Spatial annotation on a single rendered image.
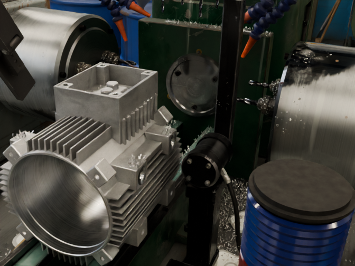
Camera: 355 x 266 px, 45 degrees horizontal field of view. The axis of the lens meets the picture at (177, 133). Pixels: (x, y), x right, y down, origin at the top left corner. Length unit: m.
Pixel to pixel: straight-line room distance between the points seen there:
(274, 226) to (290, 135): 0.47
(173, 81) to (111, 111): 0.44
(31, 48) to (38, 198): 0.36
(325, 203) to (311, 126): 0.46
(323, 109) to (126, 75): 0.31
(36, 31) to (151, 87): 0.37
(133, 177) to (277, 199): 0.32
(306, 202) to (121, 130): 0.37
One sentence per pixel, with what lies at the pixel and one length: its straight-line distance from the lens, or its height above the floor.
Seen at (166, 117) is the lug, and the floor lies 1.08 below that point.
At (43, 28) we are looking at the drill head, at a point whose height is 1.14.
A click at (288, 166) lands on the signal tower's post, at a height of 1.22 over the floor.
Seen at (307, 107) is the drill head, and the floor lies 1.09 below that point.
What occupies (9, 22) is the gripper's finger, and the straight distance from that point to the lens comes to 0.45.
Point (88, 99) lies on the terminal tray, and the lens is 0.57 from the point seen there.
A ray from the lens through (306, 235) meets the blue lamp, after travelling 0.24.
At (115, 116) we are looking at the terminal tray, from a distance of 0.56.
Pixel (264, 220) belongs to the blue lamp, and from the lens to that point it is 0.24.
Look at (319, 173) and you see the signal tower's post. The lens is 0.27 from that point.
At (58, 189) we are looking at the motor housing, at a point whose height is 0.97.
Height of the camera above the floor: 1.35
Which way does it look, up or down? 27 degrees down
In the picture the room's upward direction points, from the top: 2 degrees clockwise
